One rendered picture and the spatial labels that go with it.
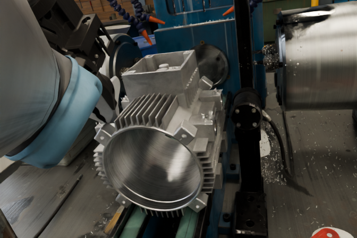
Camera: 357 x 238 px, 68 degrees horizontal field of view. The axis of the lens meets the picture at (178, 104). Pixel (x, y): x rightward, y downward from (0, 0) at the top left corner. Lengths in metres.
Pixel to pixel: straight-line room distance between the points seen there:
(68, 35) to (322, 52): 0.48
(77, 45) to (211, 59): 0.57
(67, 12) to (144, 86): 0.16
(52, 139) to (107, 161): 0.28
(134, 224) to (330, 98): 0.47
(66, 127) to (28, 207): 0.68
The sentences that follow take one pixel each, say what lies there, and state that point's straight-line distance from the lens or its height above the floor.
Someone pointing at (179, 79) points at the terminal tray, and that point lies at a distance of 0.41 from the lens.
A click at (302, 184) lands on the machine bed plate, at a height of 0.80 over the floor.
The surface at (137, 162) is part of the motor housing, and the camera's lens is 0.51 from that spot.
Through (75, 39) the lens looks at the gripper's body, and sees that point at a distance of 0.34.
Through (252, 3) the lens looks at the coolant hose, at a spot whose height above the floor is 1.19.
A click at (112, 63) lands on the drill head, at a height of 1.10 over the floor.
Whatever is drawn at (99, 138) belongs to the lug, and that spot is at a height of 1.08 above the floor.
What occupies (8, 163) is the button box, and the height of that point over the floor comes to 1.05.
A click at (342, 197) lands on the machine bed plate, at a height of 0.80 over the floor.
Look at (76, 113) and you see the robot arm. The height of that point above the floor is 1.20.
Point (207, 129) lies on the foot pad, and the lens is 0.39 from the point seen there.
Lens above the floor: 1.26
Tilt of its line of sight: 24 degrees down
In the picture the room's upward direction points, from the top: 11 degrees counter-clockwise
